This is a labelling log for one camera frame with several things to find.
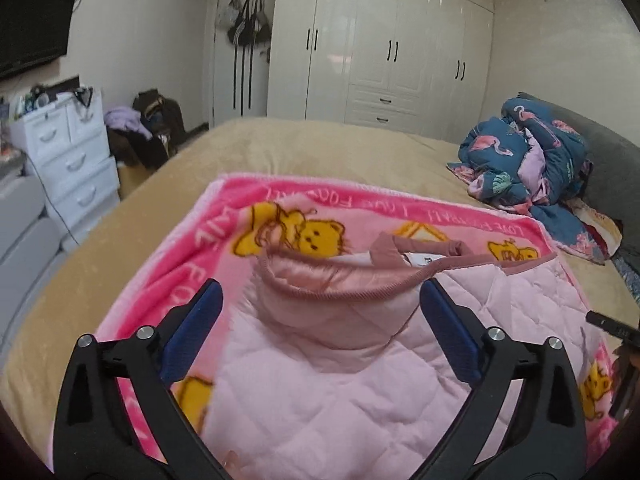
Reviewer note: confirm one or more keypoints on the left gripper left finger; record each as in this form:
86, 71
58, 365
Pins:
93, 436

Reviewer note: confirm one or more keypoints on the tan bed sheet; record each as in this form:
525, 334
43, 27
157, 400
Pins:
160, 243

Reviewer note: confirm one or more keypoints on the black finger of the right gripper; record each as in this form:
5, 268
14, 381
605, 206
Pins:
625, 333

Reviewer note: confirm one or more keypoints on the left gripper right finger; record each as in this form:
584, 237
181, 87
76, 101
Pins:
522, 419

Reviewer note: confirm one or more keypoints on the white room door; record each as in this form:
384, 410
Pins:
235, 77

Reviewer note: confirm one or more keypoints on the black backpack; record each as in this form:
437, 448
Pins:
163, 118

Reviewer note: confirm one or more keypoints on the purple clothes pile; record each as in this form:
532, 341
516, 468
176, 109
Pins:
124, 118

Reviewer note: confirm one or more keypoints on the white drawer dresser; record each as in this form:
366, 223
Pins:
66, 147

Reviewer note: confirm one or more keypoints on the white glossy wardrobe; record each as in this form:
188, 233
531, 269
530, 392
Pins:
415, 66

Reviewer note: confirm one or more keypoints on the black wall television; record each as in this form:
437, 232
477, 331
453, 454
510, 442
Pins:
34, 34

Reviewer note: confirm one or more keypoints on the blue flamingo floral quilt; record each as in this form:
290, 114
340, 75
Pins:
528, 161

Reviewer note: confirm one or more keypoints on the pink bear fleece blanket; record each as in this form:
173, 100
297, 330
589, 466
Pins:
308, 233

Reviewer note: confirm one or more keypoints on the pink quilted jacket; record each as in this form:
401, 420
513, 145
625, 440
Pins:
330, 370

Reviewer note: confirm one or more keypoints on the hanging black bags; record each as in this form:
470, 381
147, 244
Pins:
245, 22

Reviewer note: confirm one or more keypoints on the red cream folded blanket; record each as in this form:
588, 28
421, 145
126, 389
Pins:
600, 238

